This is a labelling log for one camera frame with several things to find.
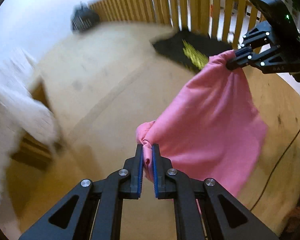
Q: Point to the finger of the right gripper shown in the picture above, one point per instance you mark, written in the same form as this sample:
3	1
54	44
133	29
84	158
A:
270	59
261	35

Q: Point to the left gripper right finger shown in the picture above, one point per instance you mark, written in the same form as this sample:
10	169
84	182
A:
204	209

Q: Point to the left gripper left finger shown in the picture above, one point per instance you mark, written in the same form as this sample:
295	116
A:
92	209

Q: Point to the pink t-shirt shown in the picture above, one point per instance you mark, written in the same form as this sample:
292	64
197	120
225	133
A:
211	129

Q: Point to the folded black sport shirt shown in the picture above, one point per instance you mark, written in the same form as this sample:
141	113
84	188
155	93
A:
189	49

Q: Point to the wooden slat fence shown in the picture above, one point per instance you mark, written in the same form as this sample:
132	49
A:
225	20

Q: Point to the wooden low table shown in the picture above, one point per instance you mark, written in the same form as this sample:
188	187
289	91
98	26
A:
40	136

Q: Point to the black sports drawstring bag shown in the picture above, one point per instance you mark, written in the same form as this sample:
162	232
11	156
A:
83	18

